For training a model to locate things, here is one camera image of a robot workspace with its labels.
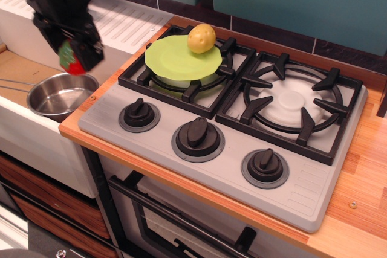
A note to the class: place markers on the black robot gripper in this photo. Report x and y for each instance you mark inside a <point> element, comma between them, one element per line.
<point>60,20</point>

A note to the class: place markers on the red toy strawberry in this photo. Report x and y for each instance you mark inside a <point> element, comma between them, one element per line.
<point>68,60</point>

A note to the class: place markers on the yellow toy potato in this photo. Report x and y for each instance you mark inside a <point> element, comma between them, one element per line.
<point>201,38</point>

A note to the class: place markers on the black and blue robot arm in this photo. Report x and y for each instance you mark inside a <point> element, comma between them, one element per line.
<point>68,28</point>

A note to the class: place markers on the small stainless steel pan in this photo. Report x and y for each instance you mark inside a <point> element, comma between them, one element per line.
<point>58,96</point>

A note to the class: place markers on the light green plastic plate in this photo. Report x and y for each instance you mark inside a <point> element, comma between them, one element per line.
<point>171,58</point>

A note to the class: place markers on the black left stove knob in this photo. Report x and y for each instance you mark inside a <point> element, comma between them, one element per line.
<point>139,116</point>

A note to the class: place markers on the black stove knob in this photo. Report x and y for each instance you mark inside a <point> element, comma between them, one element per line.
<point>265,169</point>
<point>139,116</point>
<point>198,141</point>

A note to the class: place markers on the white left burner cap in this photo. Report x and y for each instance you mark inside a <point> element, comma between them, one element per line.
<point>186,83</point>

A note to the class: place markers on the white burner cap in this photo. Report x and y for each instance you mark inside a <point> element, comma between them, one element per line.
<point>186,83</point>
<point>289,97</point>

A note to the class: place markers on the black left burner grate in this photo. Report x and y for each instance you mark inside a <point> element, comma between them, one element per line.
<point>198,99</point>

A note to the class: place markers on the black burner grate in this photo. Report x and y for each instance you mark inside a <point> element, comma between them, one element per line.
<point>320,142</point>
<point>198,99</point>

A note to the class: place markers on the upper wooden drawer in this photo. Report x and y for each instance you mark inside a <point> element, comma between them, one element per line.
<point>57,196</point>

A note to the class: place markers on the wooden drawer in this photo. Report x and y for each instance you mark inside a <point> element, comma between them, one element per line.
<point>63,230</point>
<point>57,196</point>

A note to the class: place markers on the black middle stove knob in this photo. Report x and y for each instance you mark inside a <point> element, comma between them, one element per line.
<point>198,141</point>

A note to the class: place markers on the toy oven door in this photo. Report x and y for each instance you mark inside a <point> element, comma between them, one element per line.
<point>169,223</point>

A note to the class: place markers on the lower wooden drawer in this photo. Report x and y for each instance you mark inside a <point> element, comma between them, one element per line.
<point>63,230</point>

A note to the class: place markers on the grey toy stovetop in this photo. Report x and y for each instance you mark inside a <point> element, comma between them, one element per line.
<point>301,201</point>

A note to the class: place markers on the white right burner cap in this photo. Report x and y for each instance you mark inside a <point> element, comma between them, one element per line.
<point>289,97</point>

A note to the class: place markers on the black right stove knob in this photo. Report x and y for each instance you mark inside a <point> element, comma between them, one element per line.
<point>265,169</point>

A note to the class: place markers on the black right burner grate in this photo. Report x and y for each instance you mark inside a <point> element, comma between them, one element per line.
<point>320,142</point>

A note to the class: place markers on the black oven door handle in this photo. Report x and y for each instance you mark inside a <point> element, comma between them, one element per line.
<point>144,201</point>

